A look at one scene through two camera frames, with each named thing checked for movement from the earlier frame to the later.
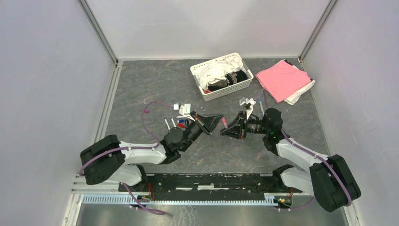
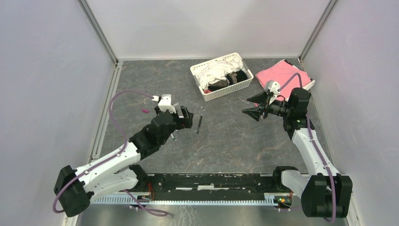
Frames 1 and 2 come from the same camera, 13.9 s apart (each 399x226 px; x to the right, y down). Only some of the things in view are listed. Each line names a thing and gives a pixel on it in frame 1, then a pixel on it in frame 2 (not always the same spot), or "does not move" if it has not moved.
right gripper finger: (233, 130) -> (254, 111)
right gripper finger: (242, 118) -> (260, 98)
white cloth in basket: (219, 70) does not move
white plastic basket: (220, 74) does not move
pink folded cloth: (281, 80) does not move
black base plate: (211, 186) does not move
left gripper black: (210, 122) -> (185, 122)
